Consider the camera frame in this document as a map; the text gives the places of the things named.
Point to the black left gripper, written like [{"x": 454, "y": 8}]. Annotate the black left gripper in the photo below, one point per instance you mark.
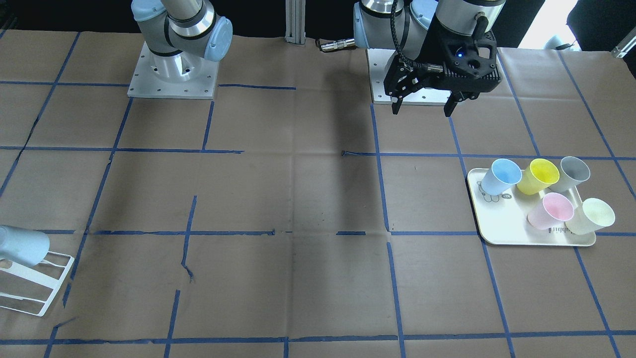
[{"x": 438, "y": 53}]

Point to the light blue plastic cup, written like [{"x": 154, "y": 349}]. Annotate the light blue plastic cup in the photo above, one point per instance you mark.
[{"x": 23, "y": 246}]

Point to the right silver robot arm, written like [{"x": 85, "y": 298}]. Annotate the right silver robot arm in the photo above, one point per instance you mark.
[{"x": 172, "y": 27}]

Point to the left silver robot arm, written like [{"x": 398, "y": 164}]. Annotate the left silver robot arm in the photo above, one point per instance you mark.
[{"x": 413, "y": 19}]

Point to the yellow plastic cup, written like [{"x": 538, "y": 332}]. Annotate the yellow plastic cup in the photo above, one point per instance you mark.
[{"x": 537, "y": 176}]

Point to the grey plastic cup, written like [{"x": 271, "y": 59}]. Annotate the grey plastic cup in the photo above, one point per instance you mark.
[{"x": 572, "y": 172}]

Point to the pink plastic cup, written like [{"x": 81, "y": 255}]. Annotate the pink plastic cup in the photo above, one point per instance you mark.
[{"x": 552, "y": 210}]

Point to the pale green plastic cup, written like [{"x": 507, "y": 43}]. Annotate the pale green plastic cup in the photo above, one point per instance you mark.
[{"x": 591, "y": 215}]

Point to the cream rectangular serving tray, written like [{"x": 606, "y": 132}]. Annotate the cream rectangular serving tray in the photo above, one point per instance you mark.
[{"x": 502, "y": 219}]

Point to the aluminium frame post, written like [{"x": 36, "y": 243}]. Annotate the aluminium frame post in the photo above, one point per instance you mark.
[{"x": 295, "y": 21}]

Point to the white wire cup rack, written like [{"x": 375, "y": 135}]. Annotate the white wire cup rack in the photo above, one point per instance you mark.
[{"x": 32, "y": 291}]

